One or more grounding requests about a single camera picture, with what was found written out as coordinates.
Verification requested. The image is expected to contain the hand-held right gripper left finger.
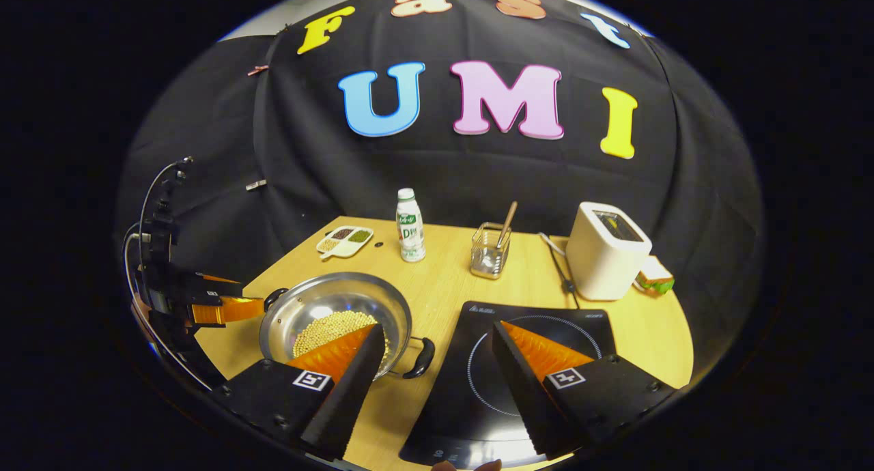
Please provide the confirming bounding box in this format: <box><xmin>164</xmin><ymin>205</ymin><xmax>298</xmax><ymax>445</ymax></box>
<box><xmin>212</xmin><ymin>323</ymin><xmax>386</xmax><ymax>462</ymax></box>

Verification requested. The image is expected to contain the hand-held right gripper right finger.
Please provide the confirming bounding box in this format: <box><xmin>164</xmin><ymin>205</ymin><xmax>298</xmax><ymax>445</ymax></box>
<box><xmin>492</xmin><ymin>319</ymin><xmax>677</xmax><ymax>461</ymax></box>

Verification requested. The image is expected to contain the pile of soybeans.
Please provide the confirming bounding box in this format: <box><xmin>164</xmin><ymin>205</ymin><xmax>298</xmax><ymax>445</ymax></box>
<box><xmin>292</xmin><ymin>311</ymin><xmax>390</xmax><ymax>371</ymax></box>

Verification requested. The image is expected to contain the black induction cooktop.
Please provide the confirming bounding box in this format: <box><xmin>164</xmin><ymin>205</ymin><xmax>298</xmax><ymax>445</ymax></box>
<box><xmin>399</xmin><ymin>300</ymin><xmax>617</xmax><ymax>470</ymax></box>

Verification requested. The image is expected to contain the steel pot with black handles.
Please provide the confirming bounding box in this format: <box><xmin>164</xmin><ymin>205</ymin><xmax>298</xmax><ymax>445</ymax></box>
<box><xmin>259</xmin><ymin>272</ymin><xmax>436</xmax><ymax>380</ymax></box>

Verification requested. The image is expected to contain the white divided bean dish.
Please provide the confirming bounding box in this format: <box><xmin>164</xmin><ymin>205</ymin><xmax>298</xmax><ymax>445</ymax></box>
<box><xmin>315</xmin><ymin>225</ymin><xmax>375</xmax><ymax>260</ymax></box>

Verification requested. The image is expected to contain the clear utensil holder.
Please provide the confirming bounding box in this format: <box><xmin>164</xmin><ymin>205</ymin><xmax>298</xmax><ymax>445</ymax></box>
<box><xmin>470</xmin><ymin>222</ymin><xmax>513</xmax><ymax>281</ymax></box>

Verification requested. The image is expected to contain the white toaster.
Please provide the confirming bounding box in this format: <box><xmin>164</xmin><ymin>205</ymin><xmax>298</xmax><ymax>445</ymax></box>
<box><xmin>565</xmin><ymin>201</ymin><xmax>653</xmax><ymax>302</ymax></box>

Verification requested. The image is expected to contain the wooden spoon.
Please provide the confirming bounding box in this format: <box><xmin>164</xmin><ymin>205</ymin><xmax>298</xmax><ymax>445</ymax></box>
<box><xmin>496</xmin><ymin>201</ymin><xmax>518</xmax><ymax>251</ymax></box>

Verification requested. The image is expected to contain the sandwich with lettuce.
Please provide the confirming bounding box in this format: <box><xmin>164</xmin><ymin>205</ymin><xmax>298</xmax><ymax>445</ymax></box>
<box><xmin>638</xmin><ymin>255</ymin><xmax>675</xmax><ymax>295</ymax></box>

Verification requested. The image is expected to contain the white milk bottle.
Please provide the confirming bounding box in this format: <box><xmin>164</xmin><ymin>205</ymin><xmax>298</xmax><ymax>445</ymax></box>
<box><xmin>396</xmin><ymin>188</ymin><xmax>427</xmax><ymax>263</ymax></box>

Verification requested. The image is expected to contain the black backdrop cloth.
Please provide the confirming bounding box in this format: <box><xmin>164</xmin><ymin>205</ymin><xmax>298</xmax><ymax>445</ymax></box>
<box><xmin>116</xmin><ymin>0</ymin><xmax>764</xmax><ymax>390</ymax></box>

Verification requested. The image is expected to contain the black power cable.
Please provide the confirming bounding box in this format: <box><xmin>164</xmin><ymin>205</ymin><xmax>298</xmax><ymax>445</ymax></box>
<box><xmin>538</xmin><ymin>232</ymin><xmax>581</xmax><ymax>310</ymax></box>

